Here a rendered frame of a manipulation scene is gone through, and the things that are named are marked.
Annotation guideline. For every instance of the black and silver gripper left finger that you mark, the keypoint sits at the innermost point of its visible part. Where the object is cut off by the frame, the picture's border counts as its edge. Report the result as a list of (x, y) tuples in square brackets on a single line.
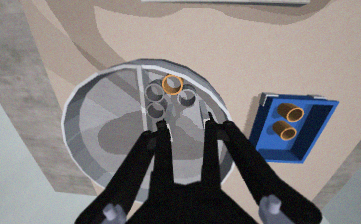
[(114, 203)]

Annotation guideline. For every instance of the bronze bushing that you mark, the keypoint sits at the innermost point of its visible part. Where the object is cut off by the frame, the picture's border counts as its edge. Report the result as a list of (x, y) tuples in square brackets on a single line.
[(170, 90), (280, 126), (296, 113)]

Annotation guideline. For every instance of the dark grey metal cylinder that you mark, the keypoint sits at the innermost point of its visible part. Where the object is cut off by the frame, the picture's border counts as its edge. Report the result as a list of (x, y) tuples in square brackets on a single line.
[(157, 114), (150, 95), (187, 103)]

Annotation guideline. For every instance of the blue shallow tray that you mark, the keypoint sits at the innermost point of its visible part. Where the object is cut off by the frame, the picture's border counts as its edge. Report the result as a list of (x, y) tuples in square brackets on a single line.
[(273, 148)]

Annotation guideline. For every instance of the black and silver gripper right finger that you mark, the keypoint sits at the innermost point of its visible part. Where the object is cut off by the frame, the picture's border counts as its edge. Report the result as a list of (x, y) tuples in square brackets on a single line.
[(278, 202)]

